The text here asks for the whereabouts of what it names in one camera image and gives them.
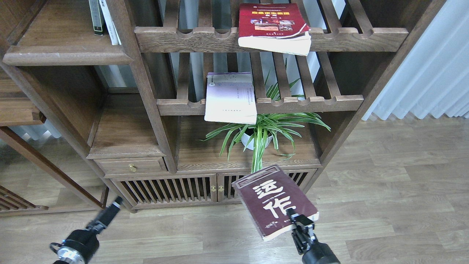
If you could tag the dark wooden bookshelf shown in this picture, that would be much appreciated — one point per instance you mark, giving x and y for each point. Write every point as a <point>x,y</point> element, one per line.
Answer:
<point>146,97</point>

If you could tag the wooden side rack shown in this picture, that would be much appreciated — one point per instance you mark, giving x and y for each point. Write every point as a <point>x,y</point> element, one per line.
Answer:
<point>46,176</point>

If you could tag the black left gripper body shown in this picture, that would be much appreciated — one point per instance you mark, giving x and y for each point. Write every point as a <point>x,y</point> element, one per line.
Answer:
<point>78,248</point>

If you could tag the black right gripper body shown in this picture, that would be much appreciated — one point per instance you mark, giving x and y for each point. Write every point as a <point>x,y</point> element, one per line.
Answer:
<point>313,251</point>

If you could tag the white upright book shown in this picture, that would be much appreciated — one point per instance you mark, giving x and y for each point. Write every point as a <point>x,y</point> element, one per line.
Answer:
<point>109,23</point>

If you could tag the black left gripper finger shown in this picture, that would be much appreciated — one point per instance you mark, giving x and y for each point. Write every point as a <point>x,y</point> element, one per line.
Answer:
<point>105,217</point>

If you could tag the white plant pot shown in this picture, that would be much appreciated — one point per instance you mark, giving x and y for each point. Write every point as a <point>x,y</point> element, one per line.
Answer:
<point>245,139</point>

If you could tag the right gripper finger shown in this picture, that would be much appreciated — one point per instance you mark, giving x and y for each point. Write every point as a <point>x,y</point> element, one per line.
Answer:
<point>302,224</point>

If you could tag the pale purple white book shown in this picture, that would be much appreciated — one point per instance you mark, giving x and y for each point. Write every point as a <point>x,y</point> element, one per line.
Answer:
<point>230,98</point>

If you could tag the green spider plant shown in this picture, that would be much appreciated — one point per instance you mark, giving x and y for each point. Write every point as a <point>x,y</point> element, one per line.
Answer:
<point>283,124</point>

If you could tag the red textbook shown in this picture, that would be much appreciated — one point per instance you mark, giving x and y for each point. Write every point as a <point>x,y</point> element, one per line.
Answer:
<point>274,28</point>

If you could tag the left slatted cabinet door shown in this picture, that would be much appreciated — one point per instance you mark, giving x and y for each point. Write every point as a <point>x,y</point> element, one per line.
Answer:
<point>168,191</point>

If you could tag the maroon book white characters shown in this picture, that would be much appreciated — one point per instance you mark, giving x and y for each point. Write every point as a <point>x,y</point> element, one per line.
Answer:
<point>267,194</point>

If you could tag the white pleated curtain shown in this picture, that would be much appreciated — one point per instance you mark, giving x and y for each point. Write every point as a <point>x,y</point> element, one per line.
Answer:
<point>434,78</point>

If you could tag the dark green upright book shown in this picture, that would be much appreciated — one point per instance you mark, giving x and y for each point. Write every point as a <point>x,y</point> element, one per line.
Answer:
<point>97,17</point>

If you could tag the small wooden drawer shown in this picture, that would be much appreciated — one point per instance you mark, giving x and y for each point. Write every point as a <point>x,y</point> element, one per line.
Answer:
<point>120,166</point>

